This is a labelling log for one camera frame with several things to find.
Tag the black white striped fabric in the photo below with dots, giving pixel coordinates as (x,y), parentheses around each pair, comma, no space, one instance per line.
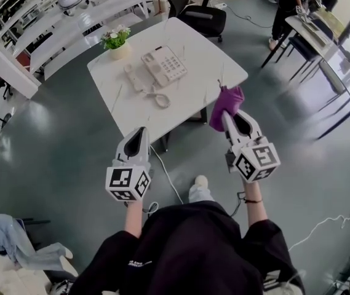
(280,283)

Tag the black office chair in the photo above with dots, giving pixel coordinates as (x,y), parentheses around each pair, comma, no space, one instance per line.
(202,17)

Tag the purple cloth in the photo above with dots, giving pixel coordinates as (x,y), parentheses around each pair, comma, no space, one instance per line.
(227,103)

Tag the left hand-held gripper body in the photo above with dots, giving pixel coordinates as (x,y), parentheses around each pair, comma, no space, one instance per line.
(128,183)

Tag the white long table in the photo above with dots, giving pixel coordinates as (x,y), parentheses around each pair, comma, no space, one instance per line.
(54,26)

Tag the person's left forearm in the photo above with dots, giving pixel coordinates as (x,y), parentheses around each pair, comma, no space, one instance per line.
(133,220)

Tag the beige desk telephone base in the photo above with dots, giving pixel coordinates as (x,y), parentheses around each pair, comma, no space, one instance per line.
(165,64)

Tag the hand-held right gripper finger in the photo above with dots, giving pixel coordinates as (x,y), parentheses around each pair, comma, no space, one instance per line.
(231,131)

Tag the person's light jeans leg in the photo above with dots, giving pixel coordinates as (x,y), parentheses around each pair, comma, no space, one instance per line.
(200,195)

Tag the black side chair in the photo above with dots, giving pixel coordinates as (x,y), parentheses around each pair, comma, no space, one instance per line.
(300,46)

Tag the white desk with black legs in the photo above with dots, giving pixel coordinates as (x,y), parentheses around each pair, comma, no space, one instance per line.
(304,29)

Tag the beige telephone handset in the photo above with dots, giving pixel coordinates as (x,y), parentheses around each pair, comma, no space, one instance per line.
(134,78)

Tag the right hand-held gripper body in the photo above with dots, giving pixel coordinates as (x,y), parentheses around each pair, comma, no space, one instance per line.
(254,164)

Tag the white ornate furniture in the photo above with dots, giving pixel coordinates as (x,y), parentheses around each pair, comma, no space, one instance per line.
(14,281)

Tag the black wristband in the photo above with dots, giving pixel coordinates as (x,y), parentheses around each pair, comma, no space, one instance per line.
(254,200)

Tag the potted flower plant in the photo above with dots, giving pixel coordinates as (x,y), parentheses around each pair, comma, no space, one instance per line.
(117,52)

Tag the person's black t-shirt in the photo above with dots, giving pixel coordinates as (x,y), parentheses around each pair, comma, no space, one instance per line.
(187,250)

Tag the white power strip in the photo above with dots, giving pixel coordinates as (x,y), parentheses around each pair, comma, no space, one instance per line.
(221,6)

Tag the person's right forearm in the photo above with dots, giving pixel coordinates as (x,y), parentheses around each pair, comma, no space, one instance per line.
(254,214)

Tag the person's white shoe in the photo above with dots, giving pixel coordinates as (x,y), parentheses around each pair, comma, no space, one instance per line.
(201,180)

